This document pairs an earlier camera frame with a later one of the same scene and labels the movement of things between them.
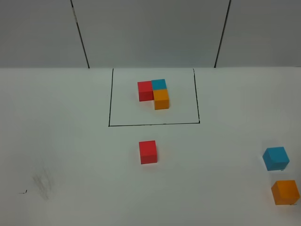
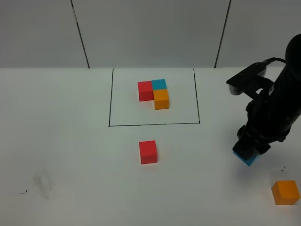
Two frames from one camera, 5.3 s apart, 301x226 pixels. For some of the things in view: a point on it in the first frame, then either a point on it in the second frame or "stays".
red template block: (145, 91) stays
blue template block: (159, 84) stays
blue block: (275, 158) -> (249, 162)
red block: (148, 152) stays
